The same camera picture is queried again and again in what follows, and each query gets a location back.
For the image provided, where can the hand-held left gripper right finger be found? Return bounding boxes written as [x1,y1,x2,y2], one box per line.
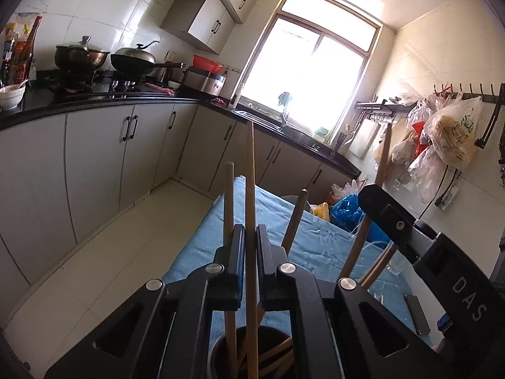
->
[256,224,438,379]

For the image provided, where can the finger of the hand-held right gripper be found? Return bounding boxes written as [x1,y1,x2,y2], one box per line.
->
[358,183,438,264]

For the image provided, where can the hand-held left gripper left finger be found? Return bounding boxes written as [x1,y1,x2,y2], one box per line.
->
[43,224,247,379]

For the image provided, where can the long wooden chopstick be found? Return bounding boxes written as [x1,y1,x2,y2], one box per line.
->
[339,124,393,281]
[245,120,260,379]

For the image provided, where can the bunch of wooden chopsticks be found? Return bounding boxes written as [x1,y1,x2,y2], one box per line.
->
[213,162,397,379]

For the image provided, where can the perforated grey utensil holder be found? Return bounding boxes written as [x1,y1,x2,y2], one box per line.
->
[209,326,297,379]

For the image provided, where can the blue plastic bag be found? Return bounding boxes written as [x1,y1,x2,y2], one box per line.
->
[329,194,391,245]

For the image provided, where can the clear glass pitcher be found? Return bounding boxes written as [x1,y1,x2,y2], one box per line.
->
[361,239,409,277]

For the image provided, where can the white plastic bag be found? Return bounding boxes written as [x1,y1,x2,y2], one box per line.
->
[329,179,360,207]

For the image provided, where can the black smartphone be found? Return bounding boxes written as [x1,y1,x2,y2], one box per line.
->
[404,294,431,336]

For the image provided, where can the blue towel tablecloth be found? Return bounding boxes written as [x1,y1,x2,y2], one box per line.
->
[162,176,432,348]

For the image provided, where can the yellow plastic bag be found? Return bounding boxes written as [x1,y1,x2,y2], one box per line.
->
[310,202,331,222]

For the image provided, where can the white cutting board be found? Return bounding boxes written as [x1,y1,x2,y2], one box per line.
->
[349,118,381,159]

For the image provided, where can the sink-side chopstick holder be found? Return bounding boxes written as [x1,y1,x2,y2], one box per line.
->
[331,130,350,156]

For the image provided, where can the hanging plastic bags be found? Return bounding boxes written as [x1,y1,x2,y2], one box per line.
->
[371,91,484,204]

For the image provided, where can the sink faucet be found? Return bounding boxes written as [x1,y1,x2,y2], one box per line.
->
[277,92,293,128]

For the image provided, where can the white soap bottle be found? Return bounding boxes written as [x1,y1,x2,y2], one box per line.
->
[229,83,245,108]

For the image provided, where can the kitchen window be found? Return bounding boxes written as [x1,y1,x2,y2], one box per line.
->
[237,0,383,143]

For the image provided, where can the grey kitchen base cabinets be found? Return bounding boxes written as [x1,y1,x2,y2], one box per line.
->
[0,103,356,297]

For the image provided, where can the steel rice cooker red lid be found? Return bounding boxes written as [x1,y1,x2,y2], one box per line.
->
[181,55,227,98]

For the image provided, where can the pink cloth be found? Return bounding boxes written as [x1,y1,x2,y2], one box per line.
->
[144,83,175,96]

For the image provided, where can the black kitchen countertop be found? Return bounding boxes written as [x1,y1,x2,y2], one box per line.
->
[0,87,361,178]

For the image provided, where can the black gas stove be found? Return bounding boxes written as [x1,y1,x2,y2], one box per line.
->
[35,69,147,100]

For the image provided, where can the black wok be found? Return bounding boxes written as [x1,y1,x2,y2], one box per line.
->
[110,41,186,77]

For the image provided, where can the dark cooking pot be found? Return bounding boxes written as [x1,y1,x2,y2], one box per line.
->
[54,35,111,72]

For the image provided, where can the white bowl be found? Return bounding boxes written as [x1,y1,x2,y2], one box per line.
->
[0,83,27,110]

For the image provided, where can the dark sauce bottle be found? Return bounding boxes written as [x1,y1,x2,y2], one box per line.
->
[23,16,42,81]

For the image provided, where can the yellow label bottle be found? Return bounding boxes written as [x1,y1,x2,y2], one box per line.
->
[0,21,24,85]

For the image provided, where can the wall outlet with black cable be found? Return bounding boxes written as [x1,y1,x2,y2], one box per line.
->
[418,166,461,218]

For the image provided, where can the metal wall shelf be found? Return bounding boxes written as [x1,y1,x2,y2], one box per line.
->
[353,100,407,122]

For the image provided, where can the black wall hook rack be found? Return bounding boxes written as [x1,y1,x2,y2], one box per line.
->
[432,83,505,149]

